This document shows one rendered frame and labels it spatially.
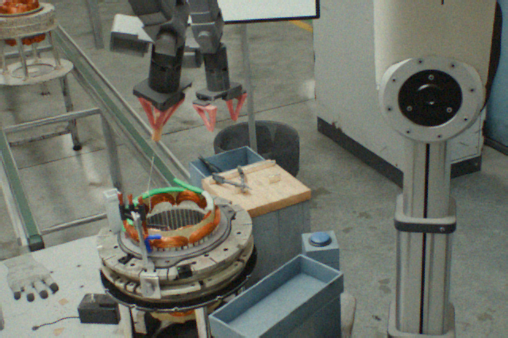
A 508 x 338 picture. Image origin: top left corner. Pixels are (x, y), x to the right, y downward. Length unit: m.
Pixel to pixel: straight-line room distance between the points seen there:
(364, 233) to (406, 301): 2.10
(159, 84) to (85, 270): 0.84
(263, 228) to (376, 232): 1.91
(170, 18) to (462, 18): 0.45
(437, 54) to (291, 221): 0.68
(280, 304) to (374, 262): 1.96
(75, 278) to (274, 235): 0.60
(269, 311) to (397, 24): 0.58
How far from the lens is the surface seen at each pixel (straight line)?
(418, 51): 1.13
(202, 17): 1.63
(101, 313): 1.78
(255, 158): 1.86
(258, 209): 1.61
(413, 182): 1.30
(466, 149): 3.98
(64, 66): 3.69
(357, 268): 3.26
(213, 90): 1.73
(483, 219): 3.67
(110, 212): 1.49
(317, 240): 1.51
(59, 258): 2.09
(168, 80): 1.29
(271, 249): 1.68
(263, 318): 1.34
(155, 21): 1.17
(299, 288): 1.41
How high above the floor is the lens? 1.85
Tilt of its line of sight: 26 degrees down
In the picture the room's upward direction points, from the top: 5 degrees counter-clockwise
